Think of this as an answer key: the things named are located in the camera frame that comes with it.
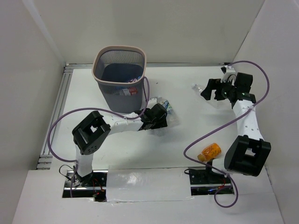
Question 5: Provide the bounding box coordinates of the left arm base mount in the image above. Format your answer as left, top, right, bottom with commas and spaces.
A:
58, 164, 108, 202

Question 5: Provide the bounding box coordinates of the orange plastic bottle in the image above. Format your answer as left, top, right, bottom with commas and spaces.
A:
197, 143, 221, 162

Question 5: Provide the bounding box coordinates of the red label plastic bottle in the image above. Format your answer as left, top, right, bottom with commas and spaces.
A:
117, 87, 138, 96

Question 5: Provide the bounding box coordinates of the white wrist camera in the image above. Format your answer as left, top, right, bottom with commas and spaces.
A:
148, 97, 158, 107
221, 65, 236, 83

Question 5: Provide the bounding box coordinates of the green white label bottle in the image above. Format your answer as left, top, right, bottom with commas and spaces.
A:
157, 97, 179, 127

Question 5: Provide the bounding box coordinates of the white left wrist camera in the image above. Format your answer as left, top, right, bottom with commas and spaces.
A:
148, 97, 158, 107

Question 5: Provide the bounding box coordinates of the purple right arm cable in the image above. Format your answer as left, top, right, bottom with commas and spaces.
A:
183, 60, 271, 208

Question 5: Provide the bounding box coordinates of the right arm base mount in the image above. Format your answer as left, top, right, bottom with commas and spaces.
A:
184, 168, 234, 196

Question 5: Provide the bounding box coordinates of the blue label clear bottle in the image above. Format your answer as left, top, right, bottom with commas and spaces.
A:
151, 127, 168, 137

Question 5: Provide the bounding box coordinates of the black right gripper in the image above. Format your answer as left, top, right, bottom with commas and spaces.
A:
201, 77, 237, 101

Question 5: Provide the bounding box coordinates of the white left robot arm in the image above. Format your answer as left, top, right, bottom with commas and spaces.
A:
72, 103, 167, 187

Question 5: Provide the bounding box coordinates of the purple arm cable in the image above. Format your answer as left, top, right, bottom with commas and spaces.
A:
47, 77, 151, 198
183, 60, 271, 208

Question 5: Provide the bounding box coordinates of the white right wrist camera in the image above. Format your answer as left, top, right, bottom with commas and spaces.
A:
221, 65, 236, 83

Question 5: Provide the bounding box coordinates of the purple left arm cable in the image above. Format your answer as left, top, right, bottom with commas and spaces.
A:
47, 77, 151, 198

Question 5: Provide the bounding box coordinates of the crushed clear plastic bottle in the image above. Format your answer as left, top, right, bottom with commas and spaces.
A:
191, 83, 232, 110

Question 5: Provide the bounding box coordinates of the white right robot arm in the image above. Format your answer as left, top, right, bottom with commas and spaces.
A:
201, 73, 271, 183

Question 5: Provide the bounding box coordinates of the aluminium frame rail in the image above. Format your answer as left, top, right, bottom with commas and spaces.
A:
36, 63, 92, 170

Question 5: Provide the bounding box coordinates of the blue cap plastic bottle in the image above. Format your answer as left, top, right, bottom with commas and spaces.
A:
127, 76, 142, 83

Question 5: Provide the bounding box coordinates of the grey mesh waste bin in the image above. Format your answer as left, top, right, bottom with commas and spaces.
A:
92, 46, 147, 113

